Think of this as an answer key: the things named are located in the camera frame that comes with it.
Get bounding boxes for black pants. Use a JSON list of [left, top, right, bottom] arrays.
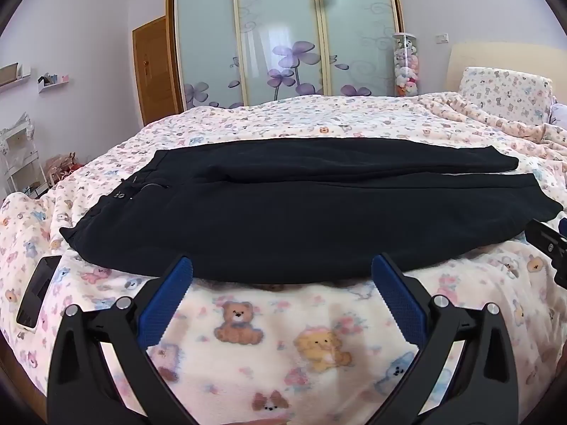
[[59, 136, 564, 285]]

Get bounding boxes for black phone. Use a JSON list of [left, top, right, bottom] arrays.
[[16, 254, 63, 330]]

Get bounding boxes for pink toys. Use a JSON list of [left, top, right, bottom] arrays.
[[44, 151, 85, 187]]

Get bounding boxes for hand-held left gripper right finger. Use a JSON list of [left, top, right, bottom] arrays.
[[367, 253, 519, 425]]

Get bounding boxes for wardrobe with floral glass doors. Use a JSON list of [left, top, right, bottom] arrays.
[[166, 0, 406, 113]]

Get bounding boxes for small white wall shelf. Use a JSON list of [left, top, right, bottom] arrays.
[[38, 73, 69, 94]]

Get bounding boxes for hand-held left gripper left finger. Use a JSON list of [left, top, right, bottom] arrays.
[[46, 253, 198, 425]]

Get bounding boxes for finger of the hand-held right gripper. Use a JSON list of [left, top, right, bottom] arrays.
[[523, 218, 567, 289]]

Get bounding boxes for bear printed pillow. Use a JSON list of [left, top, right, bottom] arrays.
[[458, 66, 554, 125]]

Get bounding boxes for wooden door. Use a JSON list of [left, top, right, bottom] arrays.
[[132, 15, 182, 127]]

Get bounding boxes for beige headboard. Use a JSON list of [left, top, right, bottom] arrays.
[[447, 42, 567, 98]]

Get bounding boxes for bear printed blanket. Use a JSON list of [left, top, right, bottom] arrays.
[[0, 91, 567, 425]]

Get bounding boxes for white storage rack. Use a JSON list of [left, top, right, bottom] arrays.
[[0, 113, 47, 198]]

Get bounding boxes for clear cylinder of plush toys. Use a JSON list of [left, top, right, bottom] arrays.
[[392, 32, 421, 97]]

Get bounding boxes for long white wall shelf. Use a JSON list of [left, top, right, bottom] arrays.
[[0, 63, 32, 94]]

